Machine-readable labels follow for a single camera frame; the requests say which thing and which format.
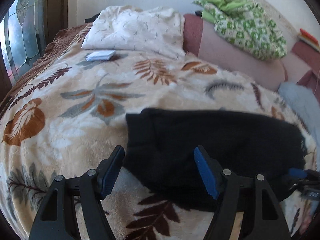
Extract black pants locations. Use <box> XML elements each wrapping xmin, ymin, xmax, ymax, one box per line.
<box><xmin>124</xmin><ymin>108</ymin><xmax>307</xmax><ymax>212</ymax></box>

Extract light blue folded cloth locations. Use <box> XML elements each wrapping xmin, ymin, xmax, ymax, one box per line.
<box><xmin>278</xmin><ymin>82</ymin><xmax>319</xmax><ymax>171</ymax></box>

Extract leaf pattern fleece blanket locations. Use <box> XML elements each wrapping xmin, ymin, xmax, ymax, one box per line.
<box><xmin>1</xmin><ymin>24</ymin><xmax>316</xmax><ymax>239</ymax></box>

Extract pink padded headboard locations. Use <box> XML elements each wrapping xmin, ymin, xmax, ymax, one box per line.
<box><xmin>183</xmin><ymin>14</ymin><xmax>319</xmax><ymax>99</ymax></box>

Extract red yellow books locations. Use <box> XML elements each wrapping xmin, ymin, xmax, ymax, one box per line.
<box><xmin>298</xmin><ymin>28</ymin><xmax>320</xmax><ymax>52</ymax></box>

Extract green white patterned quilt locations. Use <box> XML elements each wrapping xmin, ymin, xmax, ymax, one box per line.
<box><xmin>193</xmin><ymin>0</ymin><xmax>287</xmax><ymax>61</ymax></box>

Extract small white paper packet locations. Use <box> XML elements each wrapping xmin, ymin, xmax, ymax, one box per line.
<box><xmin>86</xmin><ymin>50</ymin><xmax>116</xmax><ymax>61</ymax></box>

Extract stained glass window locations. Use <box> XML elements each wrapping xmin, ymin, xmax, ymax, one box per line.
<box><xmin>1</xmin><ymin>0</ymin><xmax>47</xmax><ymax>85</ymax></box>

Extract white patterned pillow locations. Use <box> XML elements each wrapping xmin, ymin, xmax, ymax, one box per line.
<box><xmin>82</xmin><ymin>5</ymin><xmax>185</xmax><ymax>59</ymax></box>

